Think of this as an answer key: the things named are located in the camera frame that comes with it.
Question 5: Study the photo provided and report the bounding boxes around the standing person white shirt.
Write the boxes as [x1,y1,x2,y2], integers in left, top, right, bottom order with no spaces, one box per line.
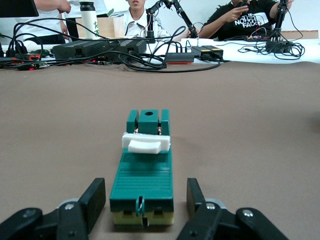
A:
[23,0,76,45]

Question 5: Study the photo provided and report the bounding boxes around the black power cable bundle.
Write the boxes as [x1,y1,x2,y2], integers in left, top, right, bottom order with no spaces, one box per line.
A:
[0,17,222,75]

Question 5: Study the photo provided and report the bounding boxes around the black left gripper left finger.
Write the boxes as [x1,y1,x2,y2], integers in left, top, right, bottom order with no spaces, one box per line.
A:
[0,177,107,240]

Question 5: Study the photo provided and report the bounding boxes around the brown wooden strip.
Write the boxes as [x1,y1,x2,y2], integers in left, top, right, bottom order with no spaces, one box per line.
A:
[281,29,320,40]

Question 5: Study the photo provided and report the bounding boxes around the seated person white polo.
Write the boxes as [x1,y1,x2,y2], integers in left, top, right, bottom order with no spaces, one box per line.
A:
[123,0,172,38]

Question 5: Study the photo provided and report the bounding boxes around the light wooden box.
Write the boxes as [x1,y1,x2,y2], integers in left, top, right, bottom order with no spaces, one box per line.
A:
[74,16,126,40]

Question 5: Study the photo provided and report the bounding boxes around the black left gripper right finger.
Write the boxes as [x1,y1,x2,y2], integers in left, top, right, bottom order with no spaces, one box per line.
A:
[176,177,291,240]

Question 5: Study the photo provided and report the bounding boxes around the short black power supply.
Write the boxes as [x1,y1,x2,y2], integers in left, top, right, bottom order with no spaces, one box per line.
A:
[109,38,148,63]

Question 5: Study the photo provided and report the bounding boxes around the person in black t-shirt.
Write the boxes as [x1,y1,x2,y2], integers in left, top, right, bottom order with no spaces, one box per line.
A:
[198,0,295,42]

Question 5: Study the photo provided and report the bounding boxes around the green plant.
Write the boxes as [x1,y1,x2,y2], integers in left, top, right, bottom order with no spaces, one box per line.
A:
[106,8,128,19]

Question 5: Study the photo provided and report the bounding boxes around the black leader arm cables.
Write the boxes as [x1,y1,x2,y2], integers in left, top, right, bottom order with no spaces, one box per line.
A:
[237,14,306,61]

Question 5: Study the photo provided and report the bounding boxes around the small electronics board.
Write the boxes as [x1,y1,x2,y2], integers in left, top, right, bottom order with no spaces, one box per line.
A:
[246,34,272,42]

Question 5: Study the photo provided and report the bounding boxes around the long black power supply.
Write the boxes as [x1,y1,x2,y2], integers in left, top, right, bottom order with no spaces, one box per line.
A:
[52,39,112,61]

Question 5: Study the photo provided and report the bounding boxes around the green circuit board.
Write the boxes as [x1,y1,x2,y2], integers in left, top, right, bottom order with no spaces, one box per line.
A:
[14,61,50,71]

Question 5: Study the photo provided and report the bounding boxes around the black computer monitor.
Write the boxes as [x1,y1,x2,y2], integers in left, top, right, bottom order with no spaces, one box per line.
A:
[0,0,40,18]

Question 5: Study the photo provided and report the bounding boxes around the green load switch white handle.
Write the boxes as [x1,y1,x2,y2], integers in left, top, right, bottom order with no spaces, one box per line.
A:
[109,109,175,228]

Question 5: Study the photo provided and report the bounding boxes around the white thermos black lid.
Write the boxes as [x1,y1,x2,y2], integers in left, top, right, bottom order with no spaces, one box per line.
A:
[79,0,99,41]

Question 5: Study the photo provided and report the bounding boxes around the white table cover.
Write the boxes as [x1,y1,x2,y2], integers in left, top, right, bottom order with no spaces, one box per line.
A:
[179,37,320,63]

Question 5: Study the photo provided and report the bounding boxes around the black and red power strip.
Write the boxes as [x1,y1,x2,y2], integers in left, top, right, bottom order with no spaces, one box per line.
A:
[165,51,196,65]

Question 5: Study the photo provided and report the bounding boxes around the orange and black device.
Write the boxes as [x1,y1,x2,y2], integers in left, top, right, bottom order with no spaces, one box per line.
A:
[14,51,42,62]

